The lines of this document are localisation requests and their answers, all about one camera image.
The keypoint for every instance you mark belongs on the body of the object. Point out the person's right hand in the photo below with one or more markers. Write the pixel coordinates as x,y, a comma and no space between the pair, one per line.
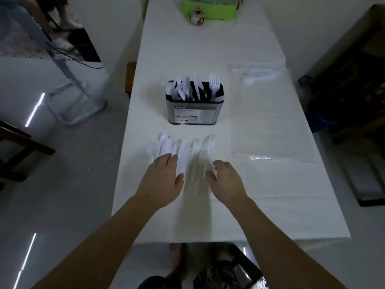
227,183

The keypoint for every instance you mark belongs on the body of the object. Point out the person's left hand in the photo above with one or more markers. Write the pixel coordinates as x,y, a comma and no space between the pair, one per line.
159,180

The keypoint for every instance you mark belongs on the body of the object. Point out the person's right thumb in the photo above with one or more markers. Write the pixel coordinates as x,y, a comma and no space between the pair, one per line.
210,178

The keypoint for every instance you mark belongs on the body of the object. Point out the person's left thumb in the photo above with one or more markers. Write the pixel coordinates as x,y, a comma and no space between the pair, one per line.
180,181

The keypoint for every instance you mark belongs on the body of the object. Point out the person's left forearm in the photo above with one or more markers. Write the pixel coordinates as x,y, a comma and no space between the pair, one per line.
114,237

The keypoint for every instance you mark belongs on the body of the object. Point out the person's right forearm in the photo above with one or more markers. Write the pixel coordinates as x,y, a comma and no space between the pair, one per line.
270,237

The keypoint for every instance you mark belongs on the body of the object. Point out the pile of white plastic cutlery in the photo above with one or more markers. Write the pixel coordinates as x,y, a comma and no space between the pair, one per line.
186,156

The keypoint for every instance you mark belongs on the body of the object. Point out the white tablecloth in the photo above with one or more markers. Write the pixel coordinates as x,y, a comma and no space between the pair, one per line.
270,192

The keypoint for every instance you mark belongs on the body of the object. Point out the metal cutlery holder with label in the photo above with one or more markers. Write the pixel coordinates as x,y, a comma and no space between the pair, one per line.
192,112

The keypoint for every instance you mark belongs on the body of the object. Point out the empty clear plastic bag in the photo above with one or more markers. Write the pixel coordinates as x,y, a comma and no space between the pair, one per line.
270,144

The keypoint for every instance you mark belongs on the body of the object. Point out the bunch of upright plastic cutlery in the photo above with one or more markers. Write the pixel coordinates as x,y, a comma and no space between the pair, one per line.
188,88

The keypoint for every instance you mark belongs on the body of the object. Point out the wooden chair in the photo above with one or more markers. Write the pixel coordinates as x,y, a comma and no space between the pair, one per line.
131,79

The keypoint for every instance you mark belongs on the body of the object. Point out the clear bag with plastic spoons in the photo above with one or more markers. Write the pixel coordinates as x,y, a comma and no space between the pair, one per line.
255,74

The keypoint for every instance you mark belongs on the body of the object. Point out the blue bin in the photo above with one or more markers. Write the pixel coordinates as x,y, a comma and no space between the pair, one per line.
320,121

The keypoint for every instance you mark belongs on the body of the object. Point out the dark wooden shelf unit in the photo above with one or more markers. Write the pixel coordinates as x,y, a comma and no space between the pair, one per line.
352,102

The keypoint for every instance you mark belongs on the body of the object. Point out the small red white figurine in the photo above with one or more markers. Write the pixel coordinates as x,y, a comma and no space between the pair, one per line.
197,17

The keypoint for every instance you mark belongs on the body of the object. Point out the black floor mat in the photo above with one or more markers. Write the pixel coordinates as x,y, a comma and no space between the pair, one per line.
85,45

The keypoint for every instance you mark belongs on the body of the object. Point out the dark wooden furniture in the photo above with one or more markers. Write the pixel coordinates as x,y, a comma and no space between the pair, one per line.
18,147

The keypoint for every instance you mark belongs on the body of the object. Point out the green plastic basket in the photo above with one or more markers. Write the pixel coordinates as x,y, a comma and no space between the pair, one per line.
210,10

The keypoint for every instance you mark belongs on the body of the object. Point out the patterned rug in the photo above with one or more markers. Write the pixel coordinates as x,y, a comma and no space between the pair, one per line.
21,42

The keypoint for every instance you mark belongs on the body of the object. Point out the grey metal stand frame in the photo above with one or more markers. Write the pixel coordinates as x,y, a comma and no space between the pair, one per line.
75,96

